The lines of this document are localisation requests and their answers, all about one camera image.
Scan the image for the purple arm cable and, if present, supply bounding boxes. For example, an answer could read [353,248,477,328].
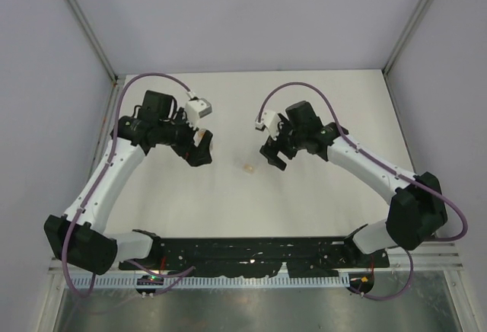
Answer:
[256,81,469,302]
[60,72,197,298]

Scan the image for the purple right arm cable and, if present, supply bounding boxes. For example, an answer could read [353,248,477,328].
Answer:
[256,81,469,302]

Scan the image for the translucent weekly pill organizer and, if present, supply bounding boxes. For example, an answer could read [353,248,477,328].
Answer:
[234,154,259,175]

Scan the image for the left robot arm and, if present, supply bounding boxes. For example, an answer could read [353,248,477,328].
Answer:
[44,91,213,275]

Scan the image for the left aluminium frame post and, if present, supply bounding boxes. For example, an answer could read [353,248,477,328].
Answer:
[47,0,119,84]

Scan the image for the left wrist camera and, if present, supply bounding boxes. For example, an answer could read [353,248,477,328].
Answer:
[184,93,212,128]

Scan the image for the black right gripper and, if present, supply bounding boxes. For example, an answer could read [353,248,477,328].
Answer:
[260,114,306,170]

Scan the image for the clear pill bottle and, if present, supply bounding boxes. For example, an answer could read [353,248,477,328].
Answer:
[193,128,208,143]

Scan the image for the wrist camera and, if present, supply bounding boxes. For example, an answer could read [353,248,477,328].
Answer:
[254,110,282,141]
[184,93,212,128]

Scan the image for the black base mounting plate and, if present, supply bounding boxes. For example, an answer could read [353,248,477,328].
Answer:
[136,237,390,279]

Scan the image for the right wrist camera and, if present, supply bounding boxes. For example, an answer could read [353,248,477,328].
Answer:
[254,110,282,141]

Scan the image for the white slotted cable duct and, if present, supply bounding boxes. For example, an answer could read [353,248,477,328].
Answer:
[66,273,350,289]

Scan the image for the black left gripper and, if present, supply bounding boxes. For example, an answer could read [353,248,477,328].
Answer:
[158,107,212,166]

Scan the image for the aluminium frame corner post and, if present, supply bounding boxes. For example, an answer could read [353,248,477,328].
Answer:
[381,0,454,78]

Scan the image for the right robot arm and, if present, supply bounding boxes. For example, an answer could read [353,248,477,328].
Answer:
[255,101,447,267]

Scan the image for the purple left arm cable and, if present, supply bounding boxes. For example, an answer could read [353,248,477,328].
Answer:
[60,72,197,298]

